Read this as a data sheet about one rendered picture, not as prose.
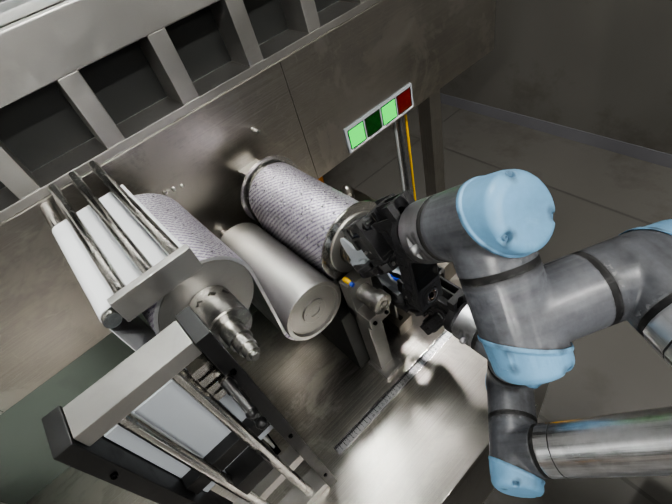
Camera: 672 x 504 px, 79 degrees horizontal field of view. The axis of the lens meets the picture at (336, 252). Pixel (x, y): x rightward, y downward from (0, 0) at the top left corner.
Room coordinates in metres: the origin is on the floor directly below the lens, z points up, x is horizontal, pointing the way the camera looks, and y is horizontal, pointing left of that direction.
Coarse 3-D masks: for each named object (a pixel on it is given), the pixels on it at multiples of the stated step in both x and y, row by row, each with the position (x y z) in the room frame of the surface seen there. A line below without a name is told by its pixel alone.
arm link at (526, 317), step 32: (576, 256) 0.21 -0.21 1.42; (480, 288) 0.21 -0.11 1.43; (512, 288) 0.19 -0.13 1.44; (544, 288) 0.19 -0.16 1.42; (576, 288) 0.18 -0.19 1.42; (608, 288) 0.17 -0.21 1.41; (480, 320) 0.19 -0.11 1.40; (512, 320) 0.17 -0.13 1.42; (544, 320) 0.17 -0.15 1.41; (576, 320) 0.16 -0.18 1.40; (608, 320) 0.16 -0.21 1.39; (512, 352) 0.16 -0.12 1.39; (544, 352) 0.15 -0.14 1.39
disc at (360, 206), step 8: (352, 208) 0.50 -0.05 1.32; (360, 208) 0.51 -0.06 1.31; (368, 208) 0.51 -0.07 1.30; (344, 216) 0.49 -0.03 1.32; (336, 224) 0.48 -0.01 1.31; (328, 232) 0.48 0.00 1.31; (336, 232) 0.48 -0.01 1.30; (328, 240) 0.47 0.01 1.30; (328, 248) 0.47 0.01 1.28; (328, 256) 0.47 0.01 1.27; (328, 264) 0.46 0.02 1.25; (328, 272) 0.46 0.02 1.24; (336, 272) 0.47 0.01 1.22; (344, 272) 0.48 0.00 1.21
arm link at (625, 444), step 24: (504, 432) 0.20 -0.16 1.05; (528, 432) 0.18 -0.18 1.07; (552, 432) 0.16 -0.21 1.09; (576, 432) 0.15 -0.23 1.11; (600, 432) 0.14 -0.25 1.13; (624, 432) 0.12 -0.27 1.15; (648, 432) 0.11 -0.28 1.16; (504, 456) 0.17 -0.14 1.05; (528, 456) 0.15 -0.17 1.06; (552, 456) 0.14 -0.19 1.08; (576, 456) 0.13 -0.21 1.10; (600, 456) 0.11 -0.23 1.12; (624, 456) 0.10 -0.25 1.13; (648, 456) 0.09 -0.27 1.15; (504, 480) 0.14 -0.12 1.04; (528, 480) 0.13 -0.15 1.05
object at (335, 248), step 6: (354, 216) 0.50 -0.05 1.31; (360, 216) 0.50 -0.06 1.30; (348, 222) 0.49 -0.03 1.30; (336, 234) 0.48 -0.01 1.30; (342, 234) 0.48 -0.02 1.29; (336, 240) 0.47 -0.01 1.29; (336, 246) 0.47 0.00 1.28; (336, 252) 0.47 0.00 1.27; (336, 258) 0.47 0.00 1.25; (336, 264) 0.47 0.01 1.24; (342, 264) 0.47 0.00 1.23; (348, 264) 0.48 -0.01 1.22; (342, 270) 0.47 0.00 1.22; (348, 270) 0.48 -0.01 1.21
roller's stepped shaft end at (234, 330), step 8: (232, 320) 0.34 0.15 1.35; (240, 320) 0.34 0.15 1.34; (224, 328) 0.33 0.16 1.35; (232, 328) 0.32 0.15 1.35; (240, 328) 0.32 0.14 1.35; (224, 336) 0.32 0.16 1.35; (232, 336) 0.31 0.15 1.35; (240, 336) 0.31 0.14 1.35; (248, 336) 0.31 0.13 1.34; (232, 344) 0.31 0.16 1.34; (240, 344) 0.30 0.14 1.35; (248, 344) 0.30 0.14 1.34; (256, 344) 0.30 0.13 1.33; (240, 352) 0.29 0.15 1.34; (248, 352) 0.29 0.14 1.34; (256, 352) 0.28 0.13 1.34; (248, 360) 0.28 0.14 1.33; (256, 360) 0.28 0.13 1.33
